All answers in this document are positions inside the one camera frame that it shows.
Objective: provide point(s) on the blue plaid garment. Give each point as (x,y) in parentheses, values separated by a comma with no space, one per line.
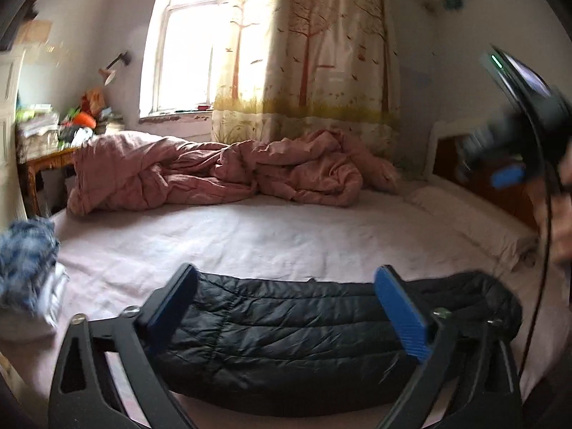
(29,250)

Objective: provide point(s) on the white drawer cabinet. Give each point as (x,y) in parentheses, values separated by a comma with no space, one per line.
(11,202)

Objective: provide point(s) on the pink rumpled quilt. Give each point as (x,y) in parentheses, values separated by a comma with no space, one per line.
(137,171)

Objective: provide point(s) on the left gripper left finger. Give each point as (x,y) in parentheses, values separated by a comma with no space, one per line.
(163,311)

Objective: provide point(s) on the white folded garment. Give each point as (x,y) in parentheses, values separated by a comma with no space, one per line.
(19,325)

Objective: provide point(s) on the tree print curtain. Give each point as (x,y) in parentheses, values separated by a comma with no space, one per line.
(290,67)

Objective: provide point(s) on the carved wooden side table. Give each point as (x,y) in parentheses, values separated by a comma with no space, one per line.
(30,170)

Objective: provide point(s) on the stack of papers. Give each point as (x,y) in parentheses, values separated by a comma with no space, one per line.
(37,129)

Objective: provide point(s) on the wall mounted lamp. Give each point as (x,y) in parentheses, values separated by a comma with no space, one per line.
(108,73)

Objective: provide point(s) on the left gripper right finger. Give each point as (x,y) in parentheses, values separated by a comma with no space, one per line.
(410,318)

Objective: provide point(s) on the wooden bed headboard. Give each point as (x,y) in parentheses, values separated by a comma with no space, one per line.
(443,168)

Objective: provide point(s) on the black quilted jacket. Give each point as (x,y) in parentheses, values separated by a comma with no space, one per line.
(300,349)

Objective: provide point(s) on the person right hand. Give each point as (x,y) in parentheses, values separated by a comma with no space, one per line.
(561,232)

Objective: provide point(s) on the orange toy on table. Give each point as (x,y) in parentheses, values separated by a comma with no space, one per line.
(83,119)

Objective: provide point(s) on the pale pink bed sheet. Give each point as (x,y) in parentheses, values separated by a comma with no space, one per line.
(116,259)

